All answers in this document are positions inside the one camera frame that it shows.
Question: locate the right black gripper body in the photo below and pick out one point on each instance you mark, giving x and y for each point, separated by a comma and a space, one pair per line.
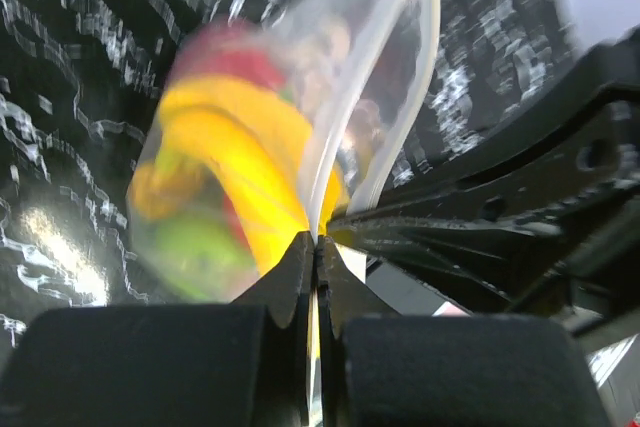
572, 154

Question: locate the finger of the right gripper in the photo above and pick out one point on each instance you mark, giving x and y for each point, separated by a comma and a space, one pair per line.
458, 213
482, 273

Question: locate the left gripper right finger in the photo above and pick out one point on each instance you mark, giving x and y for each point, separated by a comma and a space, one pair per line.
383, 369

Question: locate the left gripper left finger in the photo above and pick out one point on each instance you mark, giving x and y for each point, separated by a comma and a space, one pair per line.
238, 364

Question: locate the green apple toy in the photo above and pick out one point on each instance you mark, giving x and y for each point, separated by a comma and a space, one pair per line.
200, 259

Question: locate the yellow banana bunch toy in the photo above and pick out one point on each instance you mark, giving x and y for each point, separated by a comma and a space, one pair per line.
225, 149

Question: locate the clear dotted zip top bag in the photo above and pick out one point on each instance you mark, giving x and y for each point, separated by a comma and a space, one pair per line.
359, 70

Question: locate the red dragon fruit toy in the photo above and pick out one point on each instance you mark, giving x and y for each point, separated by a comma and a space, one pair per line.
219, 48

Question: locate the black marble pattern mat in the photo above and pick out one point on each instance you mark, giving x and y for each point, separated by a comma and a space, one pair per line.
80, 80

